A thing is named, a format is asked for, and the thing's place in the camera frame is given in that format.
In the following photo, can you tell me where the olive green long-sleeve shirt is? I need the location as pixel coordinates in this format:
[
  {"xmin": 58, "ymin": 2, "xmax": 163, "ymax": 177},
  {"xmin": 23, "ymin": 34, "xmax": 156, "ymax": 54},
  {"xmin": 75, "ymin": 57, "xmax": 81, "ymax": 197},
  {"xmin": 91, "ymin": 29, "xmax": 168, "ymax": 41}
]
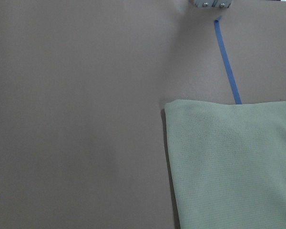
[{"xmin": 164, "ymin": 100, "xmax": 286, "ymax": 229}]

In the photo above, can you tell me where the grey aluminium frame post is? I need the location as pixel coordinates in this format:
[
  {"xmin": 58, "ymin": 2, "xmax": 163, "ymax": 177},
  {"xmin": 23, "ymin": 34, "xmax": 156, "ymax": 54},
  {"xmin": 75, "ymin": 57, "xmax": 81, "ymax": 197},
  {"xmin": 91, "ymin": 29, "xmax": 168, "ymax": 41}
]
[{"xmin": 190, "ymin": 0, "xmax": 233, "ymax": 9}]

